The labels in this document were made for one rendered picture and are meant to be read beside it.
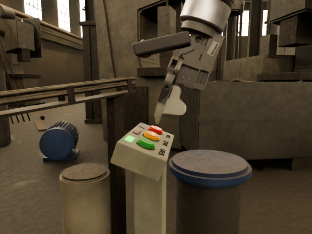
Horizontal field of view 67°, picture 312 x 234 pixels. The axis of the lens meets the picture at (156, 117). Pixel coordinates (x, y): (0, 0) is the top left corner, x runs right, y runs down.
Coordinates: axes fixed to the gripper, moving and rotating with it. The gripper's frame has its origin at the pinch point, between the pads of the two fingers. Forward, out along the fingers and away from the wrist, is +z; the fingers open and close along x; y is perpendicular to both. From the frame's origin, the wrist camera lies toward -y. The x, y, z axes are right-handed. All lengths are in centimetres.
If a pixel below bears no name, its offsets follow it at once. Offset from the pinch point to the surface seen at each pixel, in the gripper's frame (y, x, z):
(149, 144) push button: 0.9, -1.6, 5.8
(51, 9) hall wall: -768, 1115, -104
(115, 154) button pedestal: -4.8, -4.6, 9.5
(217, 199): 28.1, 30.5, 25.5
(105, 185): -5.9, 1.7, 20.3
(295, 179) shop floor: 106, 135, 32
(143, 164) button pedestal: 1.3, -4.6, 9.2
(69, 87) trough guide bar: -30.3, 20.3, 4.9
